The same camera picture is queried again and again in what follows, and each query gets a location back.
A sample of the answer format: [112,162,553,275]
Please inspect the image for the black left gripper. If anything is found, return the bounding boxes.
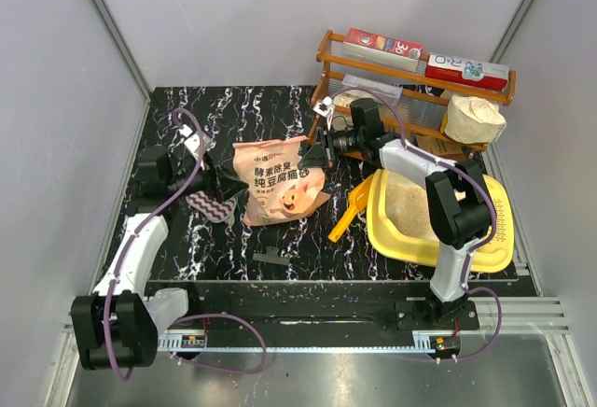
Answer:
[166,152,248,204]

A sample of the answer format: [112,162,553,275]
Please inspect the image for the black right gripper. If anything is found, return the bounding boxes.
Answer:
[298,122,364,169]

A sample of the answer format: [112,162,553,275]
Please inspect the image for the pink cat litter bag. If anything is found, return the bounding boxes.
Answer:
[232,135,330,227]

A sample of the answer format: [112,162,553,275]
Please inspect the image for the yellow plastic litter scoop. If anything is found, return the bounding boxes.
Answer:
[328,175,373,243]

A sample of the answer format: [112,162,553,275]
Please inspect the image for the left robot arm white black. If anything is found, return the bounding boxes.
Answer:
[70,146,248,371]

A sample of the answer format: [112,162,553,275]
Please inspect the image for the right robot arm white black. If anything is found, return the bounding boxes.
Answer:
[298,95,496,329]

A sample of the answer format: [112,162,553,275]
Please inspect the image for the brown cat litter granules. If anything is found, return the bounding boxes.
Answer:
[385,183,437,241]

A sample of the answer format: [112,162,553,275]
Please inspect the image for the yellow litter box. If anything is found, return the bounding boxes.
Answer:
[367,170,515,274]

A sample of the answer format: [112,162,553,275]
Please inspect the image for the red 3D toothpaste box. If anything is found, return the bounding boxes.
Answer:
[343,28,424,72]

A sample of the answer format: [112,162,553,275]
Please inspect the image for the brown cardboard box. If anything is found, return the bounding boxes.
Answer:
[414,134,466,161]

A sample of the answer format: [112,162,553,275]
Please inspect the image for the red white R+O box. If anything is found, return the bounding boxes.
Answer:
[424,54,509,91]

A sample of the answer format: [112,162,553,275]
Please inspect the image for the purple wavy striped sponge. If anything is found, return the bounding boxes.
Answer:
[186,191,237,226]

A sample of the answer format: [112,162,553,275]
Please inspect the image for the grey metal scraper blade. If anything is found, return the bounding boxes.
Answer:
[253,246,289,266]

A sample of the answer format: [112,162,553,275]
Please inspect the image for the wooden two-tier shelf rack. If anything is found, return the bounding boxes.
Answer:
[311,30,517,143]

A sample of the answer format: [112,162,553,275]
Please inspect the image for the beige tissue pack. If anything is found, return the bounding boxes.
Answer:
[440,94,507,145]

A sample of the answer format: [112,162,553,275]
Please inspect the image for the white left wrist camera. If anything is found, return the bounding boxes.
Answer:
[179,124,213,160]

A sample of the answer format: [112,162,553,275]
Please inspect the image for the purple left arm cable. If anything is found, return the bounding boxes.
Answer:
[102,107,269,382]

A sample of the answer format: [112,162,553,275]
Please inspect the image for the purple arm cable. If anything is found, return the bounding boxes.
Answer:
[328,87,504,362]
[102,107,269,382]

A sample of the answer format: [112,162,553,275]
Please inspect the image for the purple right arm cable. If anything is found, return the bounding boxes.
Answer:
[328,87,504,362]

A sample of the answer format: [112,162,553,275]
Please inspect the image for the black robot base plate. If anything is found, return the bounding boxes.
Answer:
[190,296,480,331]

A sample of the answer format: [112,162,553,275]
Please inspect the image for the aluminium frame rail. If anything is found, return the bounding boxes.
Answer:
[71,290,566,336]

